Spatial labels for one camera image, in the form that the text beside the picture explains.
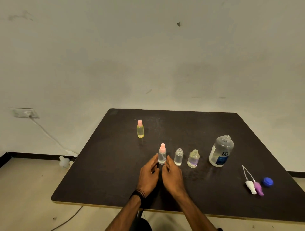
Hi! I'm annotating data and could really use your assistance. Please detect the person's left hand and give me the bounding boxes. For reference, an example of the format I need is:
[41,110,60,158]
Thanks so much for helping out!
[136,153,160,198]

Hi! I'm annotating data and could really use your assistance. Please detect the person's right hand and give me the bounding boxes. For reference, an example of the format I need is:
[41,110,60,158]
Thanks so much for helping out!
[161,155,189,198]

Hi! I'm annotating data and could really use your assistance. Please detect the small purple tinted bottle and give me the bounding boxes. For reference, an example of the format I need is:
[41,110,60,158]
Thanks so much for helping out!
[187,149,200,168]

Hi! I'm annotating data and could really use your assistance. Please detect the large clear bottle blue label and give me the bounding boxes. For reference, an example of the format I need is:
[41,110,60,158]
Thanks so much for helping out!
[208,135,235,168]

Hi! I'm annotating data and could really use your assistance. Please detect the white spray cap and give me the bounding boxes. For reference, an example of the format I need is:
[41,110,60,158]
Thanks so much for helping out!
[242,165,257,195]

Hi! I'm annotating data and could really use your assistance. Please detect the purple spray cap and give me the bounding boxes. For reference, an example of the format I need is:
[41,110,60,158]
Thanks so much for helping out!
[243,166,264,196]

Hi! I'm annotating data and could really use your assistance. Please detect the person's right forearm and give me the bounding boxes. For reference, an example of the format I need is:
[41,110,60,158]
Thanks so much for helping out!
[175,193,219,231]

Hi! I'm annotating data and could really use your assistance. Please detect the person's left forearm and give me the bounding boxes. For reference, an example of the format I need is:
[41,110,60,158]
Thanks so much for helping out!
[105,195,142,231]

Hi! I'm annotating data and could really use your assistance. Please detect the person's black trousers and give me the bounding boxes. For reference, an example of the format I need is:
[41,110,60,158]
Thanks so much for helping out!
[130,218,153,231]

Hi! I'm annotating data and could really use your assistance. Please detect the black wristband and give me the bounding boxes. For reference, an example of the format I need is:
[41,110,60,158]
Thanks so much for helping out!
[130,189,146,203]

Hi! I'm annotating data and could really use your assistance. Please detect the white cable with adapter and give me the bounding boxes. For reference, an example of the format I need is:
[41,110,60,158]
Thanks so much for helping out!
[31,116,78,157]

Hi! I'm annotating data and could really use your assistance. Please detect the black floor cable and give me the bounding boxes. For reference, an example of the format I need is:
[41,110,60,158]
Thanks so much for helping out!
[50,206,83,231]

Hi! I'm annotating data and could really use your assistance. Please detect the white wall socket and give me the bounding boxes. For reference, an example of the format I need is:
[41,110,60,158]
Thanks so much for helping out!
[9,108,40,119]

